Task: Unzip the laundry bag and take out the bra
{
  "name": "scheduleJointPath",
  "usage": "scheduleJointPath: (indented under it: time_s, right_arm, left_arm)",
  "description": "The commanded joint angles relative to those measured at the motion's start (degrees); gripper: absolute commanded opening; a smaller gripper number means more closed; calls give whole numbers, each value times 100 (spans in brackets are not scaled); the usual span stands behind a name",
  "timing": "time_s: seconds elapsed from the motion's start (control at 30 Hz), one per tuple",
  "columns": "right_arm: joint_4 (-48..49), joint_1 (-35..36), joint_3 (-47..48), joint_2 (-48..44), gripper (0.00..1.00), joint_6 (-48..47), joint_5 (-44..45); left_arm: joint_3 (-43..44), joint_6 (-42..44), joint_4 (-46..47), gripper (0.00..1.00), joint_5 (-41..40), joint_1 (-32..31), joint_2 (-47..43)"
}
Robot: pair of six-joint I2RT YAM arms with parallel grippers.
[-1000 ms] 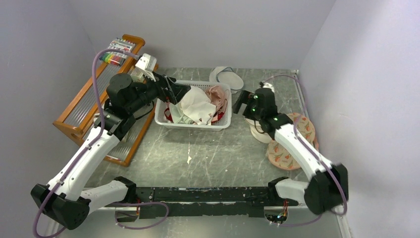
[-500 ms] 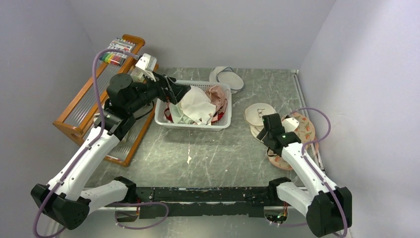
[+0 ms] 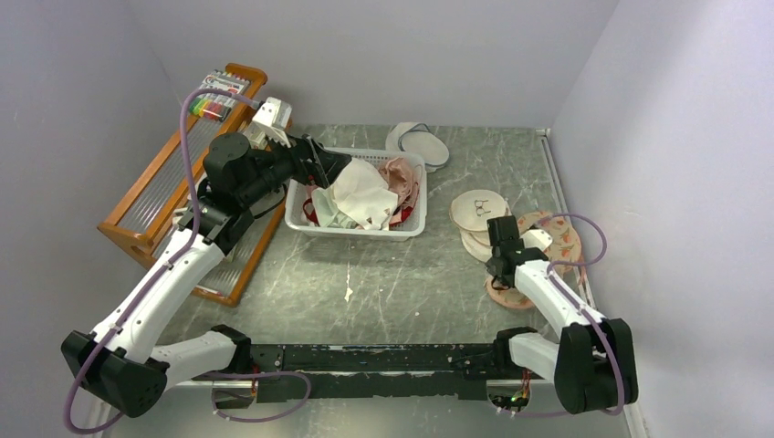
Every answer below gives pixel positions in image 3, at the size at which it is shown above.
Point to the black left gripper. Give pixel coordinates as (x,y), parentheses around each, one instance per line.
(327,166)

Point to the white plastic laundry basket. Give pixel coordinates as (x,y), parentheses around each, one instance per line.
(413,226)

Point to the floral peach mesh laundry bag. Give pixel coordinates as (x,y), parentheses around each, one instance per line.
(565,246)

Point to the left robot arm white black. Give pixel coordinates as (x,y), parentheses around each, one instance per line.
(120,361)

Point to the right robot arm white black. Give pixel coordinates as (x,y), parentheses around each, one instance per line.
(592,366)

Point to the white cream bra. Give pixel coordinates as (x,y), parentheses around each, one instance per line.
(363,195)

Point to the pink satin bra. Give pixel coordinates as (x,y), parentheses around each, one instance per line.
(403,179)

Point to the white bag blue trim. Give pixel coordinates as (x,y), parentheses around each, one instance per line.
(417,138)

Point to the light green garment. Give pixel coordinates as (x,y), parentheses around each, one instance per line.
(327,212)

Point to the coloured marker pen pack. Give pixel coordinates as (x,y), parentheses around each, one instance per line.
(213,106)

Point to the wooden tiered shelf rack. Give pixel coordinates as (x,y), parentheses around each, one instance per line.
(142,222)

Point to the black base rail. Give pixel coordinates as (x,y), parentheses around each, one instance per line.
(466,371)

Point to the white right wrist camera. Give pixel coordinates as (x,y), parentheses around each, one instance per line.
(537,238)

